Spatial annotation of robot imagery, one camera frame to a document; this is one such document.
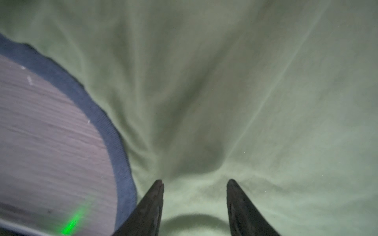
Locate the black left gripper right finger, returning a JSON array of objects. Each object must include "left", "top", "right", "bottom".
[{"left": 226, "top": 179, "right": 280, "bottom": 236}]

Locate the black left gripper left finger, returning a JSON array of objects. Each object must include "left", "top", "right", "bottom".
[{"left": 113, "top": 180, "right": 164, "bottom": 236}]

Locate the green tank top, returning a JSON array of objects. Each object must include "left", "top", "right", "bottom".
[{"left": 1, "top": 1, "right": 378, "bottom": 236}]

